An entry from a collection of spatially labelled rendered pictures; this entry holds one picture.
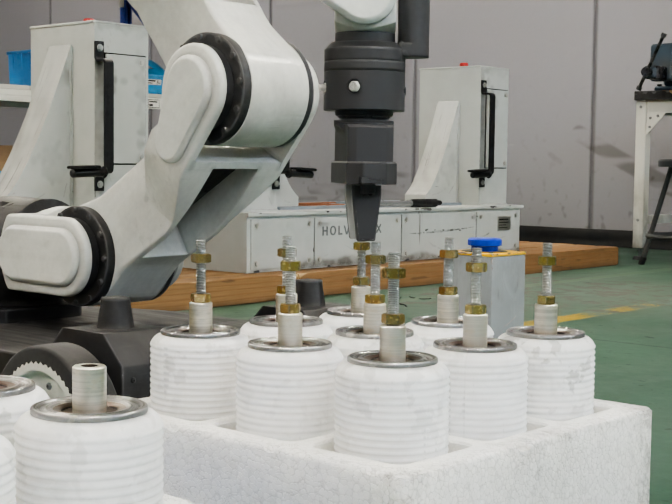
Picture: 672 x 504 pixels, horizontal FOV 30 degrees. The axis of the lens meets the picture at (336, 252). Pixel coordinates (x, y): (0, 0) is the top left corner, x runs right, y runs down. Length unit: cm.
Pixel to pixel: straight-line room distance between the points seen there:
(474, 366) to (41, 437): 43
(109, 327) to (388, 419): 61
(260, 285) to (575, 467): 266
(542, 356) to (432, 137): 374
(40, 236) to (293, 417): 81
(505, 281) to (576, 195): 542
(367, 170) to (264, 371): 31
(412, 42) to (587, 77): 553
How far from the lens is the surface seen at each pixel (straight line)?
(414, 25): 136
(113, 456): 80
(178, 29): 167
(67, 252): 177
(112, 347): 150
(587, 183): 684
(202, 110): 156
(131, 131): 358
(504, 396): 111
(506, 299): 146
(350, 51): 133
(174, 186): 162
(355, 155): 132
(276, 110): 160
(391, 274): 103
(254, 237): 383
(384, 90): 133
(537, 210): 701
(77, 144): 357
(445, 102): 494
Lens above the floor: 41
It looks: 4 degrees down
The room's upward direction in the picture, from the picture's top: 1 degrees clockwise
